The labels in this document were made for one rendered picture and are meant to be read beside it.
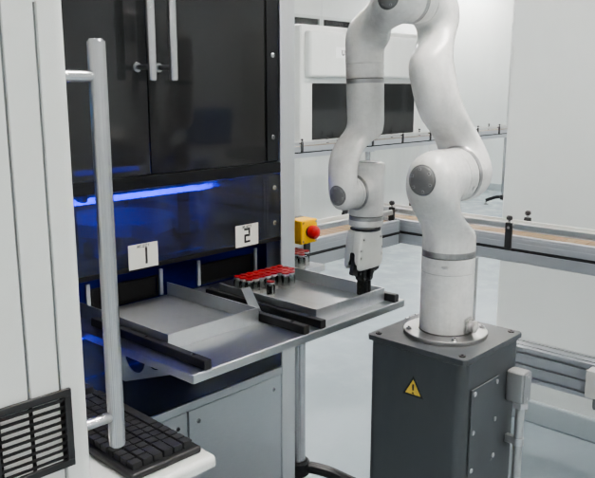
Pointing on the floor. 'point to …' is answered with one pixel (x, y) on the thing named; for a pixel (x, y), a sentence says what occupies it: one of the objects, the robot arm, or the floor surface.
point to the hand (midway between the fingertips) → (363, 287)
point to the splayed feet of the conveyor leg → (318, 469)
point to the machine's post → (277, 251)
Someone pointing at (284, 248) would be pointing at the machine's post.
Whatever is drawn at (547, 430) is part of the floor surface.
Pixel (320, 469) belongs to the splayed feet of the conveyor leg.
